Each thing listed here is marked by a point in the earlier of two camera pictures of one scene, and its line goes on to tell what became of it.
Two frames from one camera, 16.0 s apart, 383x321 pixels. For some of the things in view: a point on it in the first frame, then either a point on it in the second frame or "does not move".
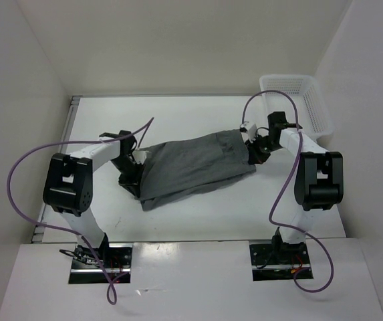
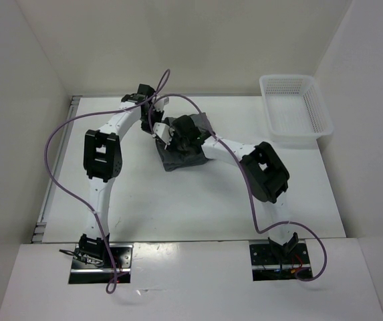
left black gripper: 132,183 → 159,114
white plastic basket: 313,113 does not move
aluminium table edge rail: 75,102 does not move
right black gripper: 255,156 → 175,134
